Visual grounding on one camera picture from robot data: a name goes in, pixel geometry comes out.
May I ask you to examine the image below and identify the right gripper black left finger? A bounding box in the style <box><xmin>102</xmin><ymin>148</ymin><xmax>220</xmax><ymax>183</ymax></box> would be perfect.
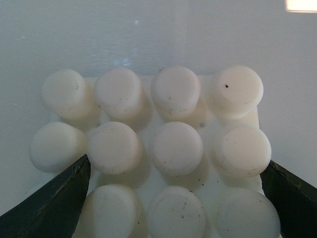
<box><xmin>0</xmin><ymin>155</ymin><xmax>91</xmax><ymax>238</ymax></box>

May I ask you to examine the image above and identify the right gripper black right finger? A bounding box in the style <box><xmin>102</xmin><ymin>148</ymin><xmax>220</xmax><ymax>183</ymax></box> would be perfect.
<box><xmin>260</xmin><ymin>161</ymin><xmax>317</xmax><ymax>238</ymax></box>

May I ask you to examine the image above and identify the white studded base plate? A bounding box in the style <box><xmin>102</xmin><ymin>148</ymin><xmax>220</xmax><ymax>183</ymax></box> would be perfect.
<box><xmin>30</xmin><ymin>65</ymin><xmax>280</xmax><ymax>238</ymax></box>

